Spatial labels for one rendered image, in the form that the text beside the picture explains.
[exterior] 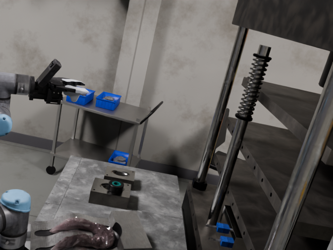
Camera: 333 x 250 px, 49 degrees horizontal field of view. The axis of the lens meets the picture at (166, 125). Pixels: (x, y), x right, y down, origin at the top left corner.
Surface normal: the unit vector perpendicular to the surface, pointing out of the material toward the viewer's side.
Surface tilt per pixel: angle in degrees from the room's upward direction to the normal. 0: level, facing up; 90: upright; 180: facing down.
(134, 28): 90
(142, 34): 90
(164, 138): 90
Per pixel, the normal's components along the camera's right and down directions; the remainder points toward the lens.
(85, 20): -0.01, 0.31
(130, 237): 0.22, -0.93
